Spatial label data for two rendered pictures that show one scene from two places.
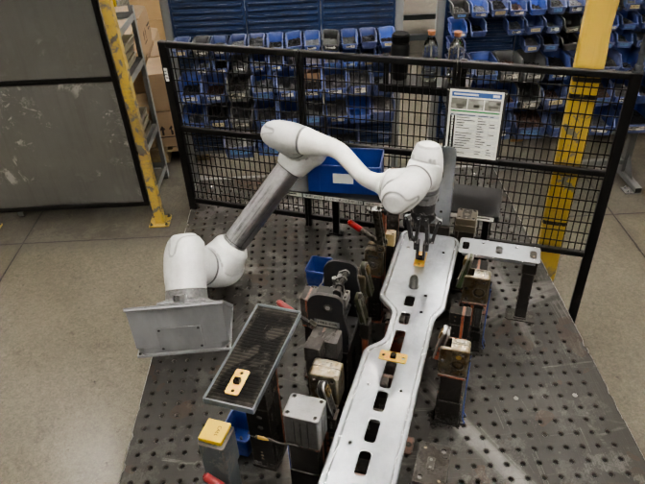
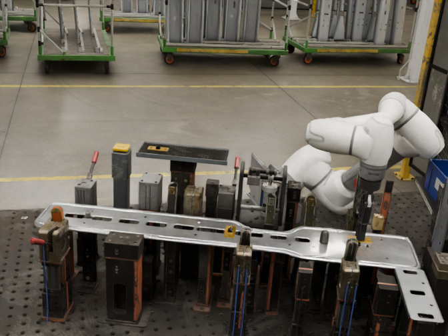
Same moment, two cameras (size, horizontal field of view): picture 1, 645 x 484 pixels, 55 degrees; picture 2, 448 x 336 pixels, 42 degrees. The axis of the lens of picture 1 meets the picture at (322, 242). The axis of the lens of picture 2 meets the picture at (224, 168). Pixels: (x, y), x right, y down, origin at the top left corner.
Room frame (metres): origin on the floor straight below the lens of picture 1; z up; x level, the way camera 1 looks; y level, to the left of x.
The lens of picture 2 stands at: (0.76, -2.01, 2.05)
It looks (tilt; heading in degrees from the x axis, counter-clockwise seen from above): 23 degrees down; 75
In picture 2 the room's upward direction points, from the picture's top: 4 degrees clockwise
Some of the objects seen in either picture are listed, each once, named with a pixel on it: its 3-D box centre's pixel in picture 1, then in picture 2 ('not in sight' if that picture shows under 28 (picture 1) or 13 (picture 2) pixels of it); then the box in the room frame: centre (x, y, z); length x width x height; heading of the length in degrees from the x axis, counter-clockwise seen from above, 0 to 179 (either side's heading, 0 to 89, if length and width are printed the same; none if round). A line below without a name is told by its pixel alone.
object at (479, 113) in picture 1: (473, 124); not in sight; (2.22, -0.62, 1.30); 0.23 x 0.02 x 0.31; 71
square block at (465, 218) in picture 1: (463, 252); (438, 303); (1.95, -0.56, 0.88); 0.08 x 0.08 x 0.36; 71
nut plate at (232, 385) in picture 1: (237, 380); (158, 147); (1.08, 0.24, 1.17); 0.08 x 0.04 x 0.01; 162
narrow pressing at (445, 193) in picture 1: (438, 186); (444, 212); (1.97, -0.44, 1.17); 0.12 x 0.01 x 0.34; 71
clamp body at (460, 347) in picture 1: (450, 382); (240, 291); (1.29, -0.38, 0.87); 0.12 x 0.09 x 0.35; 71
